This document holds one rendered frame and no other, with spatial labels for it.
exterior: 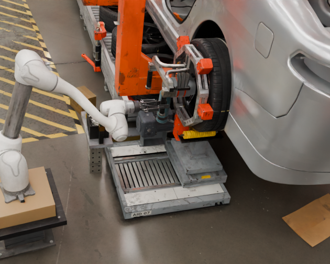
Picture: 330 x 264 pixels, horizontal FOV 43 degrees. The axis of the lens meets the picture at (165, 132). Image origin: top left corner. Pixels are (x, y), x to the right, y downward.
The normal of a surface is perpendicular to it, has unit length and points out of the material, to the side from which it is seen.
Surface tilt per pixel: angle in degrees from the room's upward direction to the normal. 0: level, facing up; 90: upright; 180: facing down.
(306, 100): 89
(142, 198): 0
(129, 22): 90
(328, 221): 2
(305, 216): 0
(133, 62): 90
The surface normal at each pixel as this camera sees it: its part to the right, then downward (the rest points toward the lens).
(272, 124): -0.92, 0.14
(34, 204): 0.10, -0.79
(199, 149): 0.29, 0.60
